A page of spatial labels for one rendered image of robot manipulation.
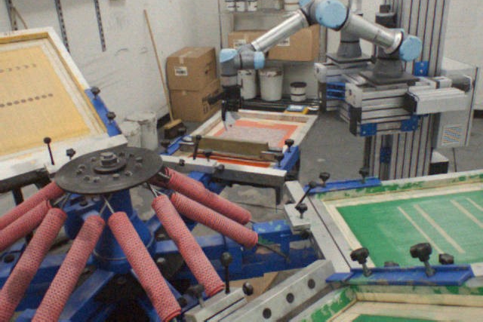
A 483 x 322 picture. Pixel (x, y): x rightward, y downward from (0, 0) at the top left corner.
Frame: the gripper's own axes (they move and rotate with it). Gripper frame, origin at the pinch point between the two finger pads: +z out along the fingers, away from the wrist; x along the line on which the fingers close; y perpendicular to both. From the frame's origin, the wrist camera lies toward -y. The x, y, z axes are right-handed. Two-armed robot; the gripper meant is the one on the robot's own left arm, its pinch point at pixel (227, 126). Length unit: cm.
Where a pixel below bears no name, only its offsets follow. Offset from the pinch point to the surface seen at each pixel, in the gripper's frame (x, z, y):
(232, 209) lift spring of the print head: -63, 3, 28
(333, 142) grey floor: 255, 112, 6
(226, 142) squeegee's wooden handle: -1.3, 7.6, -0.7
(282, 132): 39.5, 16.6, 14.9
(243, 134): 31.0, 16.7, -4.7
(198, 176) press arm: -35.4, 8.3, 1.8
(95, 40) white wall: 162, -6, -200
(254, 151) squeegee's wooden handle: -1.3, 10.5, 13.4
